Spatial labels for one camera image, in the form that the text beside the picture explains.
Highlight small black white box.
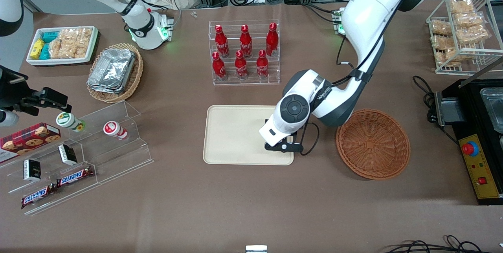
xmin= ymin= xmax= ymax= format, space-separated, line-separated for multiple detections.
xmin=23 ymin=159 xmax=42 ymax=182
xmin=58 ymin=144 xmax=78 ymax=166

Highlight red cola bottle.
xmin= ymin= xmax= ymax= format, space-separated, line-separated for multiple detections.
xmin=235 ymin=50 xmax=249 ymax=80
xmin=212 ymin=51 xmax=227 ymax=81
xmin=215 ymin=24 xmax=230 ymax=58
xmin=240 ymin=24 xmax=253 ymax=58
xmin=266 ymin=22 xmax=279 ymax=57
xmin=256 ymin=50 xmax=269 ymax=79

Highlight yellow snack pack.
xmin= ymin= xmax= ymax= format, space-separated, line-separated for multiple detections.
xmin=31 ymin=39 xmax=44 ymax=60

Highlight white rectangular snack tray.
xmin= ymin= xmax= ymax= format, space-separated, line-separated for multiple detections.
xmin=26 ymin=26 xmax=99 ymax=66

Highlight yellow control panel red button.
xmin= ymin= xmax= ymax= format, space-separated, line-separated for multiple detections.
xmin=459 ymin=134 xmax=500 ymax=199

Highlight snickers chocolate bar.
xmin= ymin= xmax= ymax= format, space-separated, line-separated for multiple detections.
xmin=21 ymin=184 xmax=57 ymax=209
xmin=56 ymin=165 xmax=95 ymax=188

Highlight stacked aluminium foil containers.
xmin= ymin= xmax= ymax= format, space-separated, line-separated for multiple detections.
xmin=87 ymin=48 xmax=137 ymax=95

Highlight light oval wicker basket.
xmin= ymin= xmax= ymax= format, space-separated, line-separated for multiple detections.
xmin=86 ymin=43 xmax=144 ymax=103

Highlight black countertop appliance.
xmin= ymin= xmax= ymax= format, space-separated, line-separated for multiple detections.
xmin=434 ymin=60 xmax=503 ymax=206

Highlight bagged fried cracker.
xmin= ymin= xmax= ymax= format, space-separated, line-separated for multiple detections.
xmin=450 ymin=0 xmax=475 ymax=14
xmin=430 ymin=20 xmax=452 ymax=35
xmin=431 ymin=35 xmax=456 ymax=49
xmin=436 ymin=48 xmax=460 ymax=69
xmin=453 ymin=11 xmax=485 ymax=28
xmin=456 ymin=25 xmax=490 ymax=44

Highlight white wire rack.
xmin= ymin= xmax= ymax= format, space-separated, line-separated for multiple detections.
xmin=426 ymin=0 xmax=503 ymax=75

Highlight clear acrylic stepped display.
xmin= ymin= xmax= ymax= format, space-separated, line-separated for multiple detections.
xmin=0 ymin=101 xmax=154 ymax=216

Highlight black floor cables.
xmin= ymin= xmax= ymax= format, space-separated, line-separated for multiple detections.
xmin=383 ymin=235 xmax=503 ymax=253

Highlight clear acrylic bottle rack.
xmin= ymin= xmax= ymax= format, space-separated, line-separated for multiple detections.
xmin=208 ymin=20 xmax=281 ymax=86

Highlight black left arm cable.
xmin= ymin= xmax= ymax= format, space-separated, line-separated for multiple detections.
xmin=301 ymin=0 xmax=417 ymax=156

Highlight beige plastic tray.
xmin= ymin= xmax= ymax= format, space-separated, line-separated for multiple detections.
xmin=203 ymin=105 xmax=294 ymax=166

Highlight clear bag rice crackers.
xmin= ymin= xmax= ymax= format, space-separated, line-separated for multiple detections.
xmin=49 ymin=39 xmax=89 ymax=59
xmin=59 ymin=28 xmax=93 ymax=46

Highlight green lid yogurt cup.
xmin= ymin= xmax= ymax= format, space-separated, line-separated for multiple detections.
xmin=56 ymin=112 xmax=86 ymax=132

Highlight brown round wicker basket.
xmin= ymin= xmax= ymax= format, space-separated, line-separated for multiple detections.
xmin=336 ymin=108 xmax=411 ymax=180

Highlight black power cable with plug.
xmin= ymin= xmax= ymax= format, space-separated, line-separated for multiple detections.
xmin=413 ymin=75 xmax=460 ymax=145

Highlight red lid yogurt cup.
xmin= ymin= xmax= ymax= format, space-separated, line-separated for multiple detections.
xmin=103 ymin=121 xmax=129 ymax=140

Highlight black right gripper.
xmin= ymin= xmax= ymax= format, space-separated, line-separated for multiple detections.
xmin=0 ymin=66 xmax=73 ymax=113

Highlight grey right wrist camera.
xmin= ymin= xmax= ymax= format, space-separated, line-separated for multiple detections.
xmin=0 ymin=110 xmax=19 ymax=127

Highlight red cookie box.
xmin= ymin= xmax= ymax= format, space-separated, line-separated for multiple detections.
xmin=0 ymin=123 xmax=61 ymax=163

